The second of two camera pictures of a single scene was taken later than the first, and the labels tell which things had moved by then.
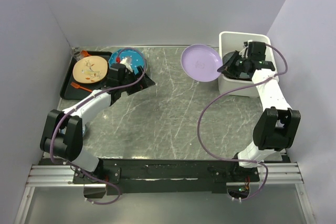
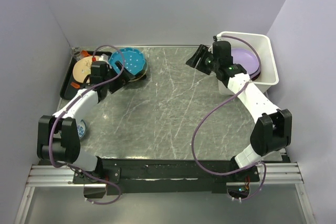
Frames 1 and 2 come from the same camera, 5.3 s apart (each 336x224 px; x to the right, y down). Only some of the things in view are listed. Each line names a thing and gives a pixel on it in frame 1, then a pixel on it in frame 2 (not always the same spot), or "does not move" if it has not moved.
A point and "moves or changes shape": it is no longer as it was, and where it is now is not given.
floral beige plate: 89,70 does not move
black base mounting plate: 133,177 does not move
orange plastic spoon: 84,53 does not move
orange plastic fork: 76,86 does not move
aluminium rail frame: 61,176 does not move
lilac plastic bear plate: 201,62 moves or changes shape
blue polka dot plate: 135,58 does not move
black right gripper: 230,62 to 193,60
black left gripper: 141,84 to 120,82
